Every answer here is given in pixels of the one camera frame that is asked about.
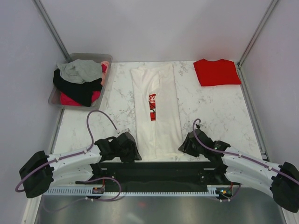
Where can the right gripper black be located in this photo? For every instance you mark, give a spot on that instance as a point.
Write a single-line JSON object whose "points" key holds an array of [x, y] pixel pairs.
{"points": [[185, 147]]}

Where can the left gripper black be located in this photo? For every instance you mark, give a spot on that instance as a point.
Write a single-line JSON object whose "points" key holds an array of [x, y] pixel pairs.
{"points": [[134, 154]]}

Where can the white printed t-shirt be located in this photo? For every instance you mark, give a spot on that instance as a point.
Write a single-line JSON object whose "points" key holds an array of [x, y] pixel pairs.
{"points": [[158, 127]]}

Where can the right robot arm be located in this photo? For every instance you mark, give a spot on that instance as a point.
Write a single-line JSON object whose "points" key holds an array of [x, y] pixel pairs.
{"points": [[281, 182]]}

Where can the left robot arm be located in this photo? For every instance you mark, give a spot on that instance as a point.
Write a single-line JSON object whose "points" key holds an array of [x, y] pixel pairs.
{"points": [[43, 171]]}

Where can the black t-shirt in bin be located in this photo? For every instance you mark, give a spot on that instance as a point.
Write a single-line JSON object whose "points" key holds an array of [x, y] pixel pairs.
{"points": [[81, 93]]}

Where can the folded red t-shirt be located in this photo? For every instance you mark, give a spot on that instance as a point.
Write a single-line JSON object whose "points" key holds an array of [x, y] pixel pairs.
{"points": [[214, 73]]}

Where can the magenta t-shirt in bin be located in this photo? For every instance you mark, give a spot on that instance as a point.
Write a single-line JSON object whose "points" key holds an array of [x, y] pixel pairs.
{"points": [[65, 100]]}

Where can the grey plastic bin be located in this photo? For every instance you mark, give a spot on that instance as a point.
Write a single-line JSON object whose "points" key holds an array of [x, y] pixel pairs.
{"points": [[54, 98]]}

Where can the pink t-shirt in bin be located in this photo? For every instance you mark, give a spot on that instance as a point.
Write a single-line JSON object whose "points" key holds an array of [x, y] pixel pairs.
{"points": [[105, 68]]}

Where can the grey t-shirt in bin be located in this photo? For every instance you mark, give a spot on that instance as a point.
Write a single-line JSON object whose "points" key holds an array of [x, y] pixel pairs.
{"points": [[80, 71]]}

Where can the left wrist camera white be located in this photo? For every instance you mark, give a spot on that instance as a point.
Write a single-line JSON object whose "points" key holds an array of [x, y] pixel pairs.
{"points": [[120, 131]]}

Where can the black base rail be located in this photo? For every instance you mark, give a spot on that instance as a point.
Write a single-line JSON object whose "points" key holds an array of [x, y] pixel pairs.
{"points": [[188, 175]]}

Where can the white slotted cable duct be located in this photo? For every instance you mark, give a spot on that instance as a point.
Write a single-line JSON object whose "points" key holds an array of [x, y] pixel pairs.
{"points": [[93, 191]]}

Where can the aluminium front frame rail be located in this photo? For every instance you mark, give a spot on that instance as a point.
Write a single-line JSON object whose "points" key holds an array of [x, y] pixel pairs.
{"points": [[31, 210]]}

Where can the right aluminium corner post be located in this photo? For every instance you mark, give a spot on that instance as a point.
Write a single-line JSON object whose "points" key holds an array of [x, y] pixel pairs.
{"points": [[269, 11]]}

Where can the aluminium corner post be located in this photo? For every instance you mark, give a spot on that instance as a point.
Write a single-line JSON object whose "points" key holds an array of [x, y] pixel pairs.
{"points": [[269, 11], [47, 20]]}

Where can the left aluminium corner post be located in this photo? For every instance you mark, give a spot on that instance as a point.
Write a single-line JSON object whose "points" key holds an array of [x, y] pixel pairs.
{"points": [[47, 20]]}

